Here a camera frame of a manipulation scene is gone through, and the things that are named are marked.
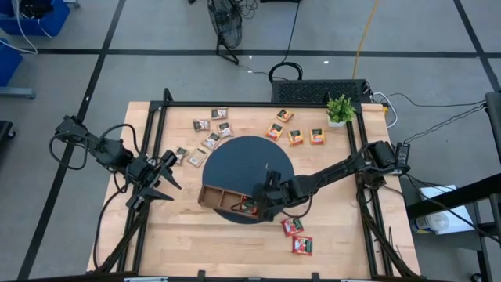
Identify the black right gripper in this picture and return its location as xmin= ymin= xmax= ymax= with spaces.
xmin=252 ymin=178 xmax=303 ymax=222

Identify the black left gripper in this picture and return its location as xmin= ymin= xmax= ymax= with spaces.
xmin=124 ymin=155 xmax=183 ymax=212

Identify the red strawberry tea packet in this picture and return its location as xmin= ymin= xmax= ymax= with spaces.
xmin=239 ymin=195 xmax=258 ymax=216
xmin=291 ymin=235 xmax=314 ymax=257
xmin=280 ymin=217 xmax=305 ymax=238

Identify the wooden compartment box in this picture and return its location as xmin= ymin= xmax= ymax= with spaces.
xmin=197 ymin=183 xmax=262 ymax=220

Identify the orange tea packet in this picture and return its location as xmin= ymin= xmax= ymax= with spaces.
xmin=275 ymin=108 xmax=295 ymax=123
xmin=308 ymin=128 xmax=326 ymax=146
xmin=265 ymin=122 xmax=286 ymax=142
xmin=287 ymin=128 xmax=305 ymax=147

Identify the round dark blue placemat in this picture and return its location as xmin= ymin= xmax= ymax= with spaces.
xmin=202 ymin=135 xmax=296 ymax=225

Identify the green plant in white pot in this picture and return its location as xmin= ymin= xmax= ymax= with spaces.
xmin=326 ymin=93 xmax=358 ymax=128

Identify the black computer tower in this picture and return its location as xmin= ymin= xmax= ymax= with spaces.
xmin=271 ymin=78 xmax=372 ymax=105

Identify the black power adapter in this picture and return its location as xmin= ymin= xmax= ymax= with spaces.
xmin=395 ymin=141 xmax=412 ymax=175

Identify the black chair caster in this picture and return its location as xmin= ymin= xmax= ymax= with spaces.
xmin=0 ymin=120 xmax=16 ymax=143

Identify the black floor fan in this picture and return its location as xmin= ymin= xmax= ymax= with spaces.
xmin=206 ymin=0 xmax=243 ymax=66

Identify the blue plastic bin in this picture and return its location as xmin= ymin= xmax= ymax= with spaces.
xmin=0 ymin=38 xmax=24 ymax=88
xmin=0 ymin=0 xmax=71 ymax=38

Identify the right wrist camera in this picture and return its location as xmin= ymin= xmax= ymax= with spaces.
xmin=264 ymin=168 xmax=282 ymax=187

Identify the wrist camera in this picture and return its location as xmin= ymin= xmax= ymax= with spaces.
xmin=160 ymin=150 xmax=179 ymax=168
xmin=264 ymin=168 xmax=282 ymax=187

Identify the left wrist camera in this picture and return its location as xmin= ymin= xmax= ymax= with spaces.
xmin=160 ymin=150 xmax=179 ymax=168

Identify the coiled black cable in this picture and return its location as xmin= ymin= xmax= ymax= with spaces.
xmin=268 ymin=0 xmax=305 ymax=84

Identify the white cable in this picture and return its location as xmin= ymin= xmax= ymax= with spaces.
xmin=371 ymin=91 xmax=399 ymax=129

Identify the yellow power cable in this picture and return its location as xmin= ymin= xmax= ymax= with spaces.
xmin=351 ymin=0 xmax=380 ymax=81

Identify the black floor cable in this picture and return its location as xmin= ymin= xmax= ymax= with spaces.
xmin=402 ymin=103 xmax=488 ymax=144

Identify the black desk frame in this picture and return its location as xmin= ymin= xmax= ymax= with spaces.
xmin=405 ymin=90 xmax=501 ymax=282

